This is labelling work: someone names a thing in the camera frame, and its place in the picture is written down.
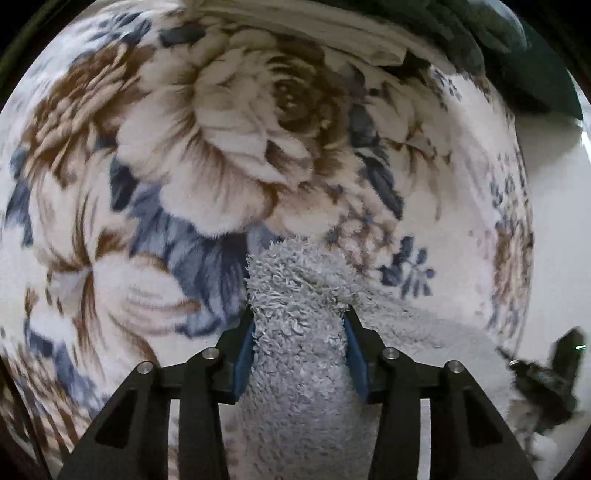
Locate white headboard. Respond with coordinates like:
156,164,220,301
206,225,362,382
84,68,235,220
512,69,591,480

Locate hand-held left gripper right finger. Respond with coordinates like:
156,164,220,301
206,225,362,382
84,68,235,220
342,305,539,480

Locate dark teal pillow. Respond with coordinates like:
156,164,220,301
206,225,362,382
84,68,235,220
416,0,583,121

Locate floral blanket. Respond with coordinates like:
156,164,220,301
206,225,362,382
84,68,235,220
0,0,536,480

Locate grey fleece pants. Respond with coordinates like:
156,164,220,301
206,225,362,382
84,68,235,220
231,235,561,480

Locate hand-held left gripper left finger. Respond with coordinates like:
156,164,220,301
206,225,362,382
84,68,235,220
58,318,257,480

